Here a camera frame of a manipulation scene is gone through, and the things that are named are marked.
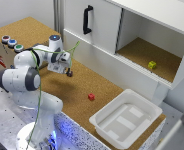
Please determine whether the white sliding door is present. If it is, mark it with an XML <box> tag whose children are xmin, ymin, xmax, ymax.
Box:
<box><xmin>64</xmin><ymin>0</ymin><xmax>123</xmax><ymax>55</ymax></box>

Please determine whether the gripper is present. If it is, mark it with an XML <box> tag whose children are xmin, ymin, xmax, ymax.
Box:
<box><xmin>46</xmin><ymin>52</ymin><xmax>73</xmax><ymax>74</ymax></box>

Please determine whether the yellow block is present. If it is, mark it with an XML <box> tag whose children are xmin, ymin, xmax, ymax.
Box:
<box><xmin>147</xmin><ymin>60</ymin><xmax>158</xmax><ymax>70</ymax></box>

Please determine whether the white cabinet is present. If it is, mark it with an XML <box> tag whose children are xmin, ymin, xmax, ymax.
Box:
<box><xmin>62</xmin><ymin>0</ymin><xmax>184</xmax><ymax>108</ymax></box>

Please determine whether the green button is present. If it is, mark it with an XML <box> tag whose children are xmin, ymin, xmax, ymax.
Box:
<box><xmin>13</xmin><ymin>43</ymin><xmax>25</xmax><ymax>53</ymax></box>

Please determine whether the black door handle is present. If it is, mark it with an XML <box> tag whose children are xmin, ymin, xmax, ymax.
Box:
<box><xmin>82</xmin><ymin>4</ymin><xmax>94</xmax><ymax>36</ymax></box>

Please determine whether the blue button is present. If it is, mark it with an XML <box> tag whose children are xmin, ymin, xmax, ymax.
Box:
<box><xmin>7</xmin><ymin>38</ymin><xmax>18</xmax><ymax>48</ymax></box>

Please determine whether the green cable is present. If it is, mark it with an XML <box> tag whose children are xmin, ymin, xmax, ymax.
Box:
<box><xmin>25</xmin><ymin>40</ymin><xmax>81</xmax><ymax>150</ymax></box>

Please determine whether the purple block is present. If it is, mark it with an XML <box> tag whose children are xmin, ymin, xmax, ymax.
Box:
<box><xmin>66</xmin><ymin>69</ymin><xmax>74</xmax><ymax>78</ymax></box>

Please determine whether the wooden drawer box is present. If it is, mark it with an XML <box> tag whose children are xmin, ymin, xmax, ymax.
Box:
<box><xmin>0</xmin><ymin>16</ymin><xmax>62</xmax><ymax>80</ymax></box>

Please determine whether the red button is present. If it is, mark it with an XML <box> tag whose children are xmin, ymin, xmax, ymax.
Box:
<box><xmin>1</xmin><ymin>34</ymin><xmax>11</xmax><ymax>44</ymax></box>

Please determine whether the pink block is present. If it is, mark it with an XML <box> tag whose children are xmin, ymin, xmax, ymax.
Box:
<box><xmin>87</xmin><ymin>93</ymin><xmax>96</xmax><ymax>102</ymax></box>

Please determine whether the white plastic box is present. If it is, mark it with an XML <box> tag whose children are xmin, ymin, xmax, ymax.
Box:
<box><xmin>88</xmin><ymin>88</ymin><xmax>164</xmax><ymax>150</ymax></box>

